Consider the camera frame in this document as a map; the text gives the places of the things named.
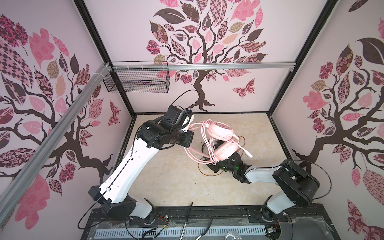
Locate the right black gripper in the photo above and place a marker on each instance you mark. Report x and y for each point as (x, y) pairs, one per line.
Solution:
(213, 167)

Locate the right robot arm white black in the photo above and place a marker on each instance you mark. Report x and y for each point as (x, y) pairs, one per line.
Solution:
(298, 187)

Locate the left aluminium rail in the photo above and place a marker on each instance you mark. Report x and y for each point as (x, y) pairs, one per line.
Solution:
(23, 180)

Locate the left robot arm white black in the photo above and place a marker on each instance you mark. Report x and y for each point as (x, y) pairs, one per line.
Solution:
(113, 195)

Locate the black wire basket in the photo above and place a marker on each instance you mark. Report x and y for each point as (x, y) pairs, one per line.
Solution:
(138, 77)

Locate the pink headphones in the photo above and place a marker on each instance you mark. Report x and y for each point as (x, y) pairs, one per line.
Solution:
(220, 139)

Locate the white slotted cable duct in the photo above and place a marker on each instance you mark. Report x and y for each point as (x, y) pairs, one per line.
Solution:
(175, 232)

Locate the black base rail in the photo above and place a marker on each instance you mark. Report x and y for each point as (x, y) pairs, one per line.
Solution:
(312, 223)

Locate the back aluminium rail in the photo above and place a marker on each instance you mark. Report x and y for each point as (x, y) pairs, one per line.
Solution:
(222, 66)

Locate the aluminium rail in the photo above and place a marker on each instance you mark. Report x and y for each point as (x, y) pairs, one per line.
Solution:
(23, 180)
(222, 66)

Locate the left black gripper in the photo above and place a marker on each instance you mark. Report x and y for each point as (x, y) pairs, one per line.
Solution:
(186, 142)

